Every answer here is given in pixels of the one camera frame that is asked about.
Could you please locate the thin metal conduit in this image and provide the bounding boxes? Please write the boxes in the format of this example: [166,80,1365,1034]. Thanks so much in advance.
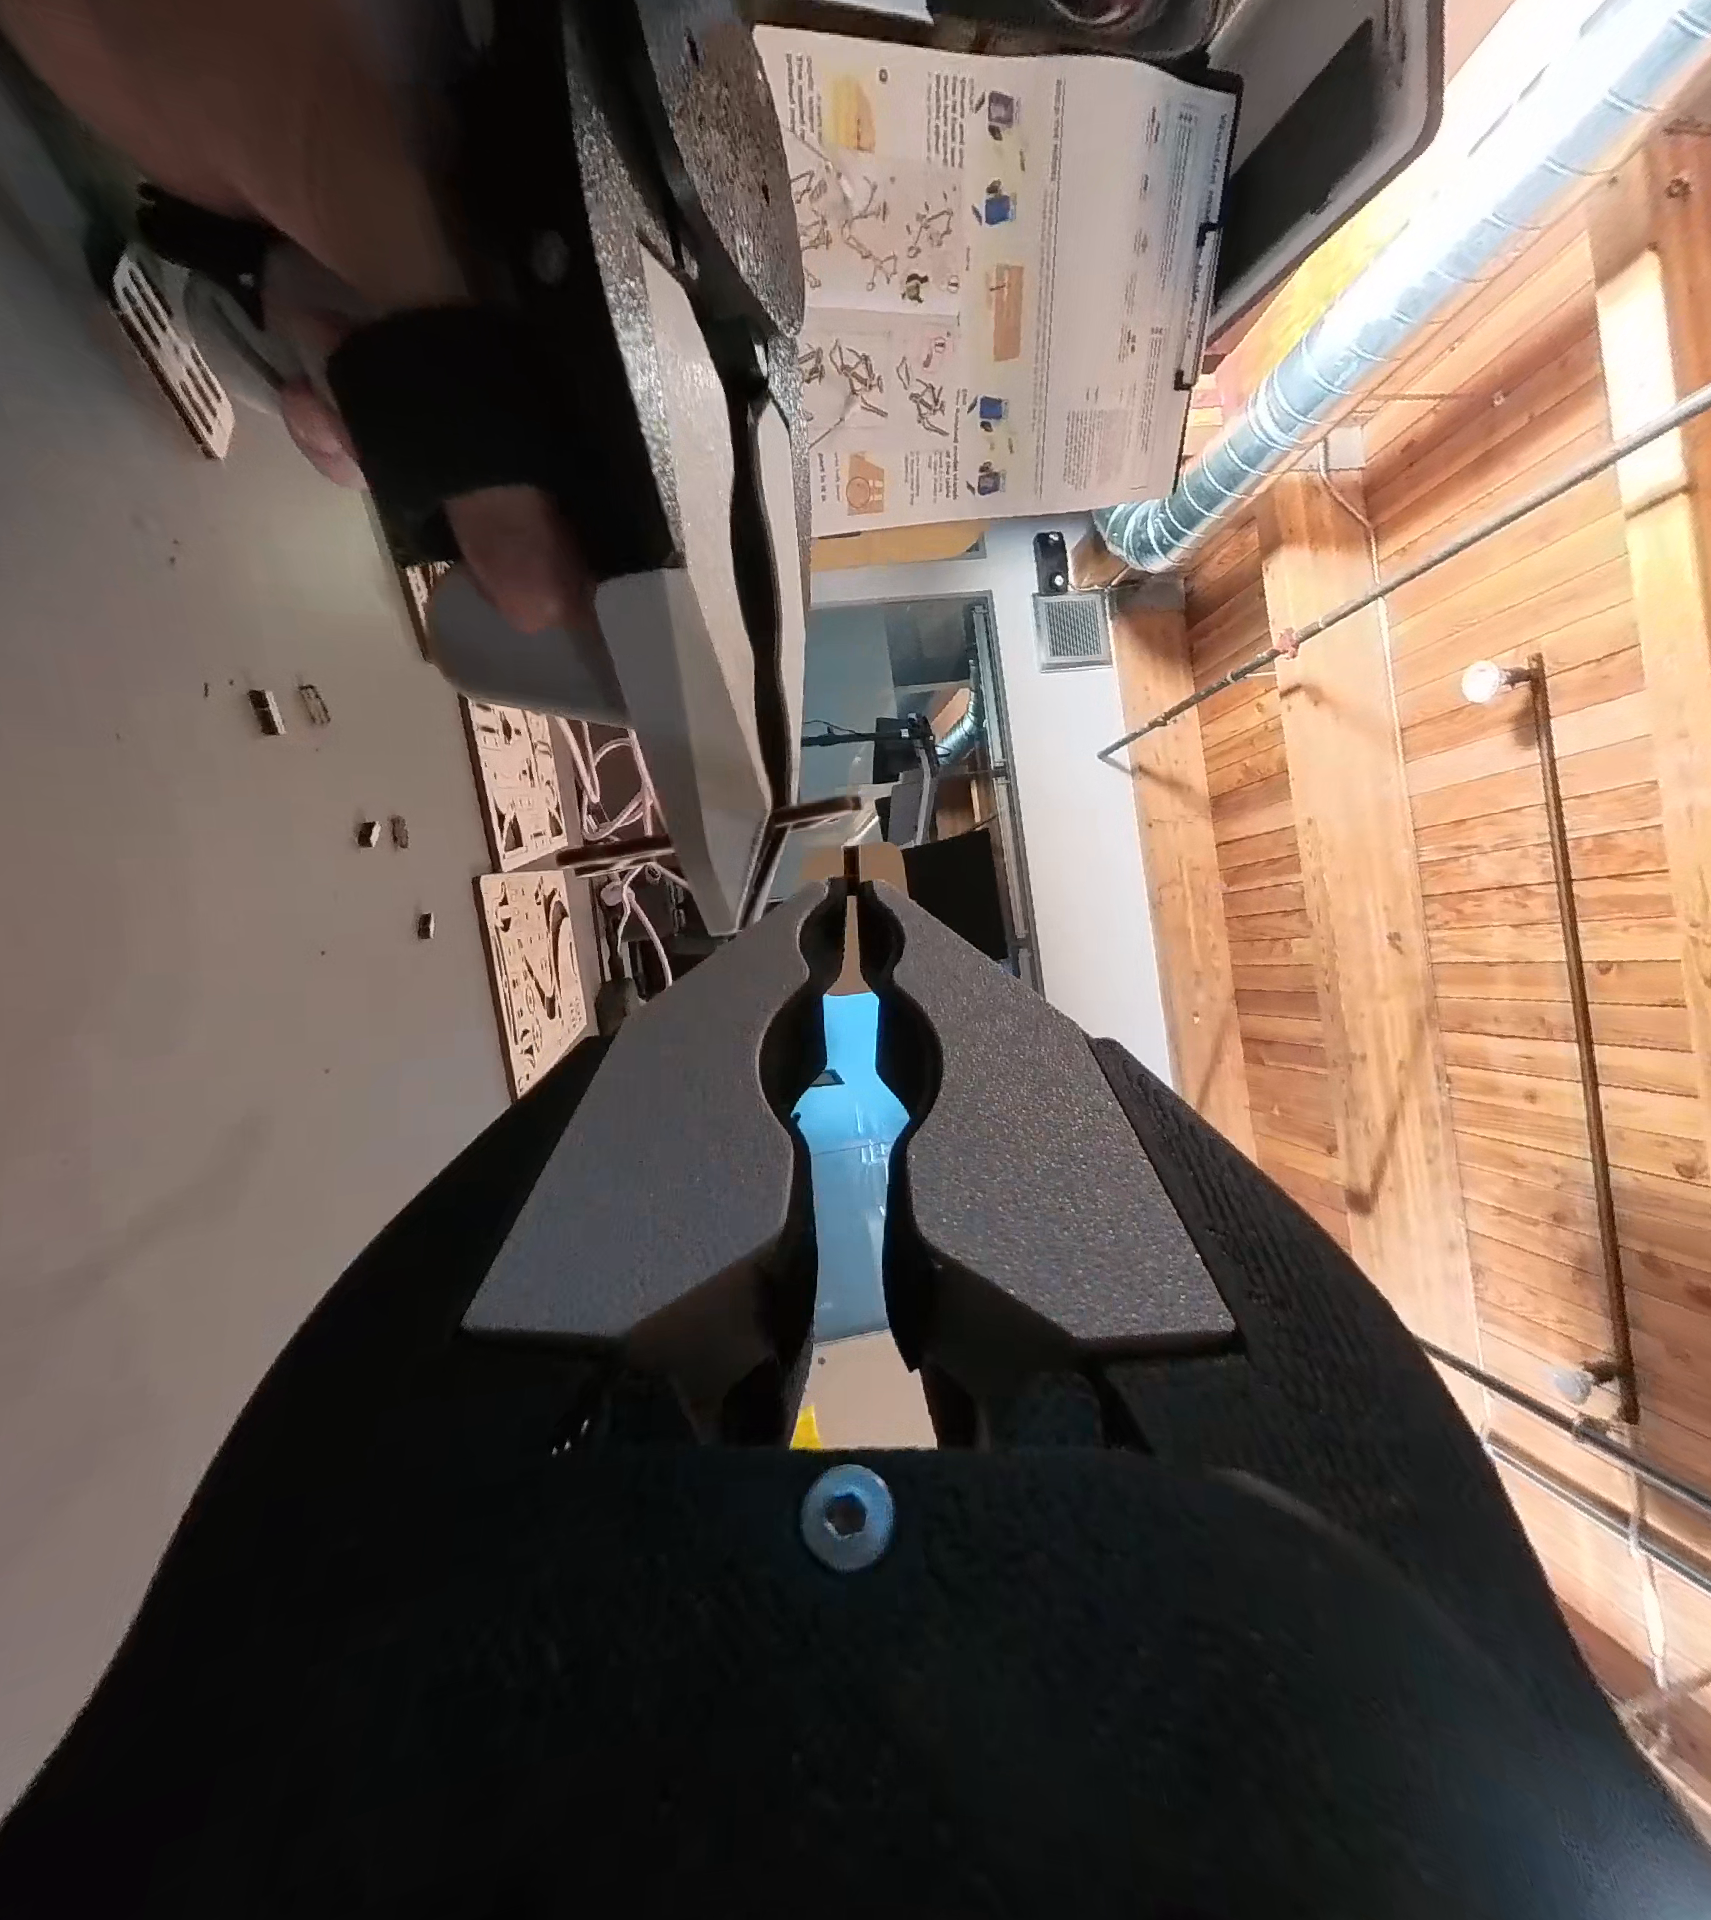
[1095,322,1711,771]

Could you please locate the printed instruction sheet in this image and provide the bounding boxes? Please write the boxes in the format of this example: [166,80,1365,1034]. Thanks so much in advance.
[749,23,1217,543]

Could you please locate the pink cable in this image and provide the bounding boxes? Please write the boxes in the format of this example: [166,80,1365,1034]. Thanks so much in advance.
[556,716,699,1001]

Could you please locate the silver ventilation duct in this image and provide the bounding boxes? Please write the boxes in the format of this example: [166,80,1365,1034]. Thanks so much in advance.
[1091,0,1711,581]

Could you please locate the glass partition window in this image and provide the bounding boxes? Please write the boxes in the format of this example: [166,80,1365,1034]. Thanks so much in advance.
[801,593,1037,993]

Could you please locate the small slotted wooden piece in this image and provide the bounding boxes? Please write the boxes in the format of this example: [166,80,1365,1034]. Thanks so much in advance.
[110,247,240,460]

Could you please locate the wooden sheet with frame cutout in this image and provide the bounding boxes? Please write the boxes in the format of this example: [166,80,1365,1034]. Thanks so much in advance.
[478,871,600,1104]

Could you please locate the wooden sheet with crescent cutouts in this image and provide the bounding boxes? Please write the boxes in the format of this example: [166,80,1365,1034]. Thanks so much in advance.
[462,697,580,877]

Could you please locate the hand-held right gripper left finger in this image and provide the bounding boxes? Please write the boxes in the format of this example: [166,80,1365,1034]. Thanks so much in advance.
[462,882,847,1425]

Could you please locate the bright blue screen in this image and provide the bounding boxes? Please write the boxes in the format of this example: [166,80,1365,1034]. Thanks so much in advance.
[789,990,897,1341]

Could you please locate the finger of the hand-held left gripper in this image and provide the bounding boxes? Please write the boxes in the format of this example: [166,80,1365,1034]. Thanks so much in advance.
[735,372,815,936]
[598,274,779,931]

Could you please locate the white wall vent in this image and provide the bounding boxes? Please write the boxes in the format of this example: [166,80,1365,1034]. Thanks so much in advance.
[1031,593,1115,672]

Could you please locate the white framed black panel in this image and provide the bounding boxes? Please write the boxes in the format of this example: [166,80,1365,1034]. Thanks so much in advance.
[1199,0,1449,325]

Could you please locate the person's left hand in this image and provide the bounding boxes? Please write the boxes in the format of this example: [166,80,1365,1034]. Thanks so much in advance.
[0,0,600,637]

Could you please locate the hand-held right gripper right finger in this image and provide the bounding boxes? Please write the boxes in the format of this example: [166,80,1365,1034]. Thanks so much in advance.
[857,882,1237,1425]

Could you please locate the wooden bicycle frame part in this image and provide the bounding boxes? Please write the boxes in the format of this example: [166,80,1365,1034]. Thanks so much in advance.
[556,794,869,884]

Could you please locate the black clipboard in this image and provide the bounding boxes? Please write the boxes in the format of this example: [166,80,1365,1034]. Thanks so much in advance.
[1177,60,1243,396]

